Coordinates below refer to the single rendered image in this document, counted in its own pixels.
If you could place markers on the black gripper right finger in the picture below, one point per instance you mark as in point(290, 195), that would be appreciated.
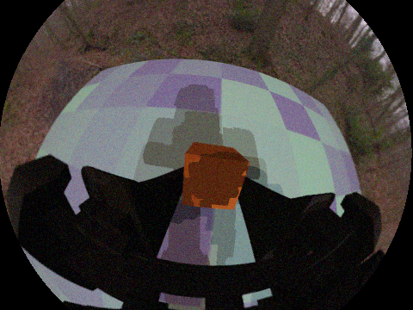
point(270, 217)

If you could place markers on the orange-brown block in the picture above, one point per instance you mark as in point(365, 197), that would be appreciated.
point(213, 176)

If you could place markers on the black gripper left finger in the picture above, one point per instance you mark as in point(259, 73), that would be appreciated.
point(151, 204)

